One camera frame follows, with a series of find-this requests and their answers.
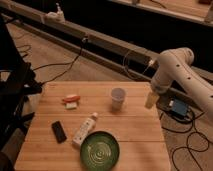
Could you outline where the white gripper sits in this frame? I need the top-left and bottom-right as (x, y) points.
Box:
(145, 79), (168, 109)

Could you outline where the green ceramic bowl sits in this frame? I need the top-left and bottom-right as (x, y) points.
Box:
(80, 131), (120, 171)

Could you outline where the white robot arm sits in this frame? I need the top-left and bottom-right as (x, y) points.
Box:
(150, 48), (213, 122)

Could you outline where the blue power box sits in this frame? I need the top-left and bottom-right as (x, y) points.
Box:
(169, 99), (188, 117)

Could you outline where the white plastic cup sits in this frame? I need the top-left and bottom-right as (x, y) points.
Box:
(111, 88), (126, 110)

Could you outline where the white remote control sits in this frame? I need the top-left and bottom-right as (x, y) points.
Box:
(72, 113), (98, 147)

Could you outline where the orange marker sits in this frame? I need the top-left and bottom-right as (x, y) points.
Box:
(62, 95), (80, 103)

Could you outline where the white eraser block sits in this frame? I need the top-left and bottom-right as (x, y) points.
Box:
(66, 102), (77, 110)

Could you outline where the black phone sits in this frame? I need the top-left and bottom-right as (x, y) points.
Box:
(51, 121), (67, 143)

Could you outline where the black tripod stand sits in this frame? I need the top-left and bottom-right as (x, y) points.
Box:
(0, 14), (42, 171)

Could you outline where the black cables right floor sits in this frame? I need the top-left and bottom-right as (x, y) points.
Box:
(156, 99), (213, 171)

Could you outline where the grey long rail beam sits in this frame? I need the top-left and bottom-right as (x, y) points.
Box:
(0, 0), (213, 85)

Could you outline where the white cable loop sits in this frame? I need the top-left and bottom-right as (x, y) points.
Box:
(122, 49), (155, 81)

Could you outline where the black cable on carpet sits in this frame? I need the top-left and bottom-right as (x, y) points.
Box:
(16, 36), (89, 84)

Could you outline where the white object on rail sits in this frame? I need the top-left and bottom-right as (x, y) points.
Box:
(46, 4), (65, 22)

